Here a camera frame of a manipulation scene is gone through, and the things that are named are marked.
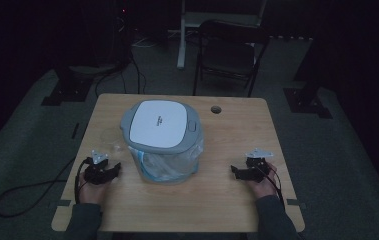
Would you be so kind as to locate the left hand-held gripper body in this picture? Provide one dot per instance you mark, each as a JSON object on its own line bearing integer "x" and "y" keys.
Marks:
{"x": 97, "y": 171}

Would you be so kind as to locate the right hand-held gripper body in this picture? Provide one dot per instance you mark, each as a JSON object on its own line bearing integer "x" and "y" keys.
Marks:
{"x": 255, "y": 171}

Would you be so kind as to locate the person's right hand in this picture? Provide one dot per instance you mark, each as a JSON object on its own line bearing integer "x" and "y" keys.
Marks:
{"x": 265, "y": 189}

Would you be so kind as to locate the person's left hand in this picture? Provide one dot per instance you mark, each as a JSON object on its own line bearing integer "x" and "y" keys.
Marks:
{"x": 92, "y": 194}

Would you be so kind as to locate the clear plastic piece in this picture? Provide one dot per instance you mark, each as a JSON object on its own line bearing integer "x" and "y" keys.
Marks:
{"x": 112, "y": 141}

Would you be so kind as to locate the black marker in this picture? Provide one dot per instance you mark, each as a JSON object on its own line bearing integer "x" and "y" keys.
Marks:
{"x": 75, "y": 130}

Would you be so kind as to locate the grey tape strip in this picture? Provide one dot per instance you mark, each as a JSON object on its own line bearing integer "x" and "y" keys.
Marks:
{"x": 295, "y": 202}

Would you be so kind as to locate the clear plastic trash bag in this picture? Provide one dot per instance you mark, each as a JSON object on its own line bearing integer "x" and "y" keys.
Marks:
{"x": 170, "y": 165}

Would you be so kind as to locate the black stand base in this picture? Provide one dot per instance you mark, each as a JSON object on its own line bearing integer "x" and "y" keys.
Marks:
{"x": 305, "y": 101}
{"x": 67, "y": 90}

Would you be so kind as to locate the black folding chair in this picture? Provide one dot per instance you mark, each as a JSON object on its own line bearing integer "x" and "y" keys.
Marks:
{"x": 228, "y": 55}

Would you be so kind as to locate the white metal stand frame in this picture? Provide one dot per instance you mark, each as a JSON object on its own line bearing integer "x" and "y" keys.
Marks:
{"x": 181, "y": 50}

